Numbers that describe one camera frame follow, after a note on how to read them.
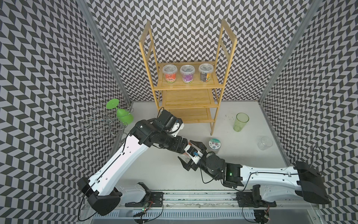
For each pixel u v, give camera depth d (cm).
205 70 63
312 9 68
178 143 55
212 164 50
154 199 71
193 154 54
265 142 93
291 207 72
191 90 84
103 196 38
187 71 61
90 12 74
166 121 48
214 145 85
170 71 63
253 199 65
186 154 57
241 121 91
